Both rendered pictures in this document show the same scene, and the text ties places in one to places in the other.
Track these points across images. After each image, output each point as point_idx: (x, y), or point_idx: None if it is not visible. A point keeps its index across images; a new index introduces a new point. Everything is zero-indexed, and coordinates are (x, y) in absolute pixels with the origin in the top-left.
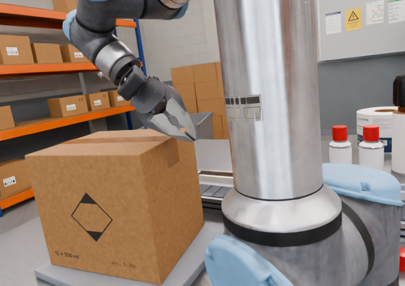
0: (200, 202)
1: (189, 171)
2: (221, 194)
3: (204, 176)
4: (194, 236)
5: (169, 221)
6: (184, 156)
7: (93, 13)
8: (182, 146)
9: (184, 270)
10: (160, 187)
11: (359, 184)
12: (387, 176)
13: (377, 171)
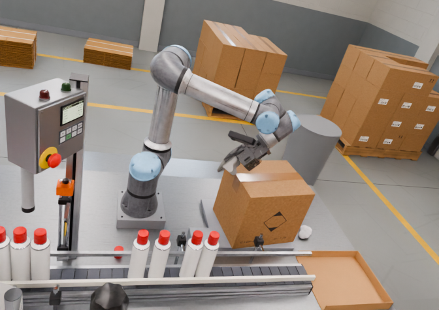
0: (235, 234)
1: (238, 209)
2: (244, 269)
3: (274, 275)
4: (226, 235)
5: (223, 201)
6: (239, 197)
7: None
8: (241, 192)
9: (210, 217)
10: (226, 183)
11: (141, 152)
12: (134, 158)
13: (137, 162)
